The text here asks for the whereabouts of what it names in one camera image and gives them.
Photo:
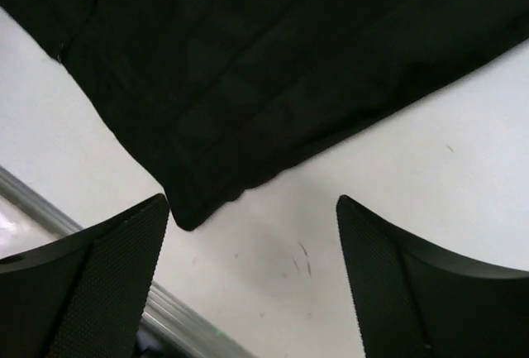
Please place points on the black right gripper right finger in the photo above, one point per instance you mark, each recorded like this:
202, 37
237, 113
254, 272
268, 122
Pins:
413, 298

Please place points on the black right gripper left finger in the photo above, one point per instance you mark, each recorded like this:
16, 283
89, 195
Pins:
83, 295

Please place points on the black pleated skirt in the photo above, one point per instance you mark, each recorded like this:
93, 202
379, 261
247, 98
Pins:
214, 97

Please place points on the aluminium front rail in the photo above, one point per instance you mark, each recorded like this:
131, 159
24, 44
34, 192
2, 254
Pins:
168, 328

